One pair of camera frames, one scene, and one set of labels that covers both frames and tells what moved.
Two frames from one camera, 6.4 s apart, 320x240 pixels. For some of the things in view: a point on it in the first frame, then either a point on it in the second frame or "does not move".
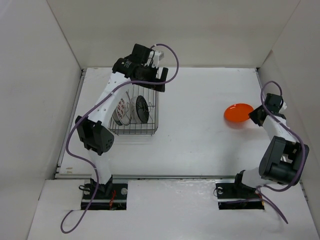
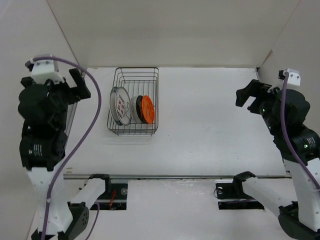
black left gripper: x=154 y=71 → x=81 y=91
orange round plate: x=237 y=112 → x=148 y=109
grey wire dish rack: x=149 y=127 does not move
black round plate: x=142 y=109 does not move
